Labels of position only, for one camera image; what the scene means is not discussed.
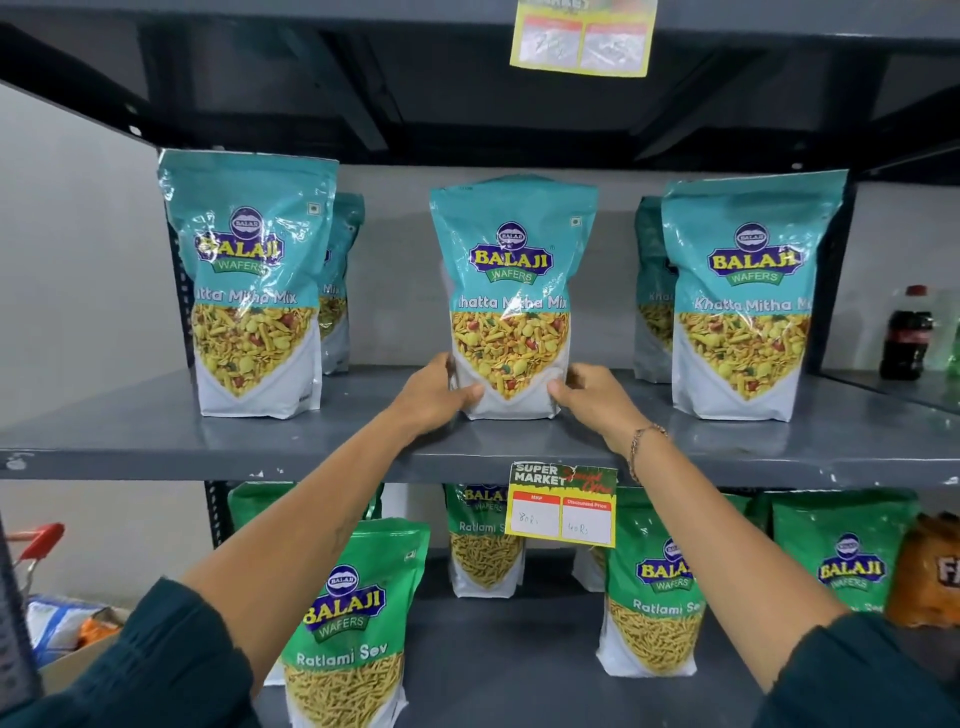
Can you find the dark cola bottle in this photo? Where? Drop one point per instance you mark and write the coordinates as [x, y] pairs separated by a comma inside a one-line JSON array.
[[906, 337]]

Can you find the dark green left sleeve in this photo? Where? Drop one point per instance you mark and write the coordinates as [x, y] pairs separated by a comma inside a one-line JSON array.
[[142, 667]]

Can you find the person's right hand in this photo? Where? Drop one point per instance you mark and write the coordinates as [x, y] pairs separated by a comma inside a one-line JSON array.
[[600, 401]]

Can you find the small orange packet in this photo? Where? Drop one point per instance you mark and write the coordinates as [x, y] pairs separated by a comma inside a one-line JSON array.
[[97, 631]]

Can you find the row of green snack packets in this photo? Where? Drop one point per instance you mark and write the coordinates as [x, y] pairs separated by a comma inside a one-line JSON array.
[[352, 600]]

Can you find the person's left hand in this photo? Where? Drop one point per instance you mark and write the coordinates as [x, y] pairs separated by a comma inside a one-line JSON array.
[[427, 397]]

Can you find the dark green sleeve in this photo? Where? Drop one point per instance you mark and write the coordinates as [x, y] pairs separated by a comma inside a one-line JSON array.
[[862, 675], [142, 667]]

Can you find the person's left thumb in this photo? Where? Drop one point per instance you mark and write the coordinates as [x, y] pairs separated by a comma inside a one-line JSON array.
[[465, 397]]

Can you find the blue white packet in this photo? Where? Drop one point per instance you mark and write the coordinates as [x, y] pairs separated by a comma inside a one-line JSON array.
[[56, 626]]

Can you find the teal snack packet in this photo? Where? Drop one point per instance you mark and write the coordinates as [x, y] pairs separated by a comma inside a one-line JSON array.
[[511, 262], [651, 255], [750, 262], [251, 255], [343, 247]]

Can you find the brown cardboard box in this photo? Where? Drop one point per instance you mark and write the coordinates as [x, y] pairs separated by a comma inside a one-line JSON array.
[[71, 671]]

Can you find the yellow green price tag label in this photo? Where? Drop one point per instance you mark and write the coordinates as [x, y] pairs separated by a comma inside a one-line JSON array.
[[561, 506]]

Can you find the dark green right sleeve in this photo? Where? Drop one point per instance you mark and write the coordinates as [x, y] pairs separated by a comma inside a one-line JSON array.
[[862, 675]]

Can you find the grey metal shelf rack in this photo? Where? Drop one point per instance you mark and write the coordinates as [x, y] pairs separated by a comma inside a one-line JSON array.
[[907, 390], [225, 442]]

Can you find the clear green bottle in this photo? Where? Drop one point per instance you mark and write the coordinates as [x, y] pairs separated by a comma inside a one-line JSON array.
[[951, 349]]

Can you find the person's right forearm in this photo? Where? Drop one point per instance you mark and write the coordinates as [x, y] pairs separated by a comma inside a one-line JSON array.
[[720, 547]]

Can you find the person's left forearm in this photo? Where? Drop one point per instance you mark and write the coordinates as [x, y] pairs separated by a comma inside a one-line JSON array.
[[315, 525]]

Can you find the person's right thumb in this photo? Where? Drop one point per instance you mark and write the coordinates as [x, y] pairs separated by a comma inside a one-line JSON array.
[[562, 394]]

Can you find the orange snack packet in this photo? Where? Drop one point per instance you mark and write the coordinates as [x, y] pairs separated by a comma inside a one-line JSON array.
[[930, 574]]

